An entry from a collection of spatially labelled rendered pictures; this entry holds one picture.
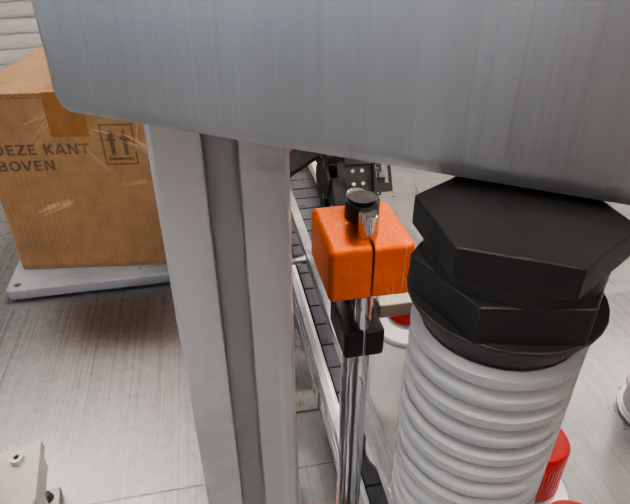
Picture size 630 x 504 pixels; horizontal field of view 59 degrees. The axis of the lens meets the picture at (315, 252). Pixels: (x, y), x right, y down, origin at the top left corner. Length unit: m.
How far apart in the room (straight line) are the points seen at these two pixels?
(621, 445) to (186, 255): 0.52
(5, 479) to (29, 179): 0.44
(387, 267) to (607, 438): 0.42
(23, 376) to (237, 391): 0.55
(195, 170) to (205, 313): 0.06
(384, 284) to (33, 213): 0.70
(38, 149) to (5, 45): 3.79
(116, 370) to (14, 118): 0.35
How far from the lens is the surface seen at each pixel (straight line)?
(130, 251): 0.89
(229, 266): 0.21
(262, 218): 0.19
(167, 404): 0.69
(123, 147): 0.81
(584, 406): 0.66
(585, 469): 0.61
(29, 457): 0.58
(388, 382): 0.47
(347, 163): 0.68
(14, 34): 4.61
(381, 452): 0.46
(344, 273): 0.25
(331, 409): 0.60
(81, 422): 0.70
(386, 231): 0.26
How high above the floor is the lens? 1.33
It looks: 32 degrees down
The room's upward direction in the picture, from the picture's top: straight up
